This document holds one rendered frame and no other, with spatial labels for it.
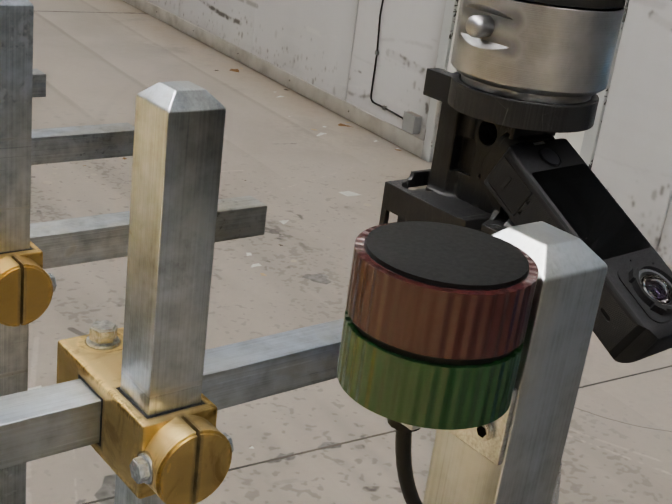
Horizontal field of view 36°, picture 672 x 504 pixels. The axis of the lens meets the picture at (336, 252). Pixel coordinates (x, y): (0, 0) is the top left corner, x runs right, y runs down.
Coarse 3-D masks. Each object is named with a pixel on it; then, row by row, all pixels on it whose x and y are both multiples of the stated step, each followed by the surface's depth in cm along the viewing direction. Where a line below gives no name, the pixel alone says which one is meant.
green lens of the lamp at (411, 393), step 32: (352, 352) 34; (384, 352) 32; (512, 352) 33; (352, 384) 34; (384, 384) 33; (416, 384) 32; (448, 384) 32; (480, 384) 32; (512, 384) 34; (384, 416) 33; (416, 416) 33; (448, 416) 33; (480, 416) 33
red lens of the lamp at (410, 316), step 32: (384, 224) 36; (352, 288) 33; (384, 288) 32; (416, 288) 31; (448, 288) 31; (512, 288) 32; (352, 320) 33; (384, 320) 32; (416, 320) 32; (448, 320) 31; (480, 320) 31; (512, 320) 32; (416, 352) 32; (448, 352) 32; (480, 352) 32
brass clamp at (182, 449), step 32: (64, 352) 66; (96, 352) 65; (96, 384) 62; (128, 416) 60; (160, 416) 60; (192, 416) 60; (96, 448) 64; (128, 448) 60; (160, 448) 58; (192, 448) 59; (224, 448) 60; (128, 480) 61; (160, 480) 58; (192, 480) 59
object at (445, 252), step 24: (384, 240) 34; (408, 240) 34; (432, 240) 34; (456, 240) 35; (480, 240) 35; (384, 264) 32; (408, 264) 32; (432, 264) 32; (456, 264) 33; (480, 264) 33; (504, 264) 33; (528, 264) 34; (456, 288) 31; (480, 288) 31; (432, 360) 32; (456, 360) 32; (480, 360) 32; (408, 432) 36; (456, 432) 39; (480, 432) 37; (504, 432) 37; (408, 456) 36; (408, 480) 37
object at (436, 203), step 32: (448, 96) 51; (480, 96) 48; (448, 128) 52; (480, 128) 51; (512, 128) 49; (544, 128) 47; (576, 128) 48; (448, 160) 52; (480, 160) 51; (384, 192) 54; (416, 192) 53; (448, 192) 53; (480, 192) 52; (480, 224) 50; (512, 224) 49
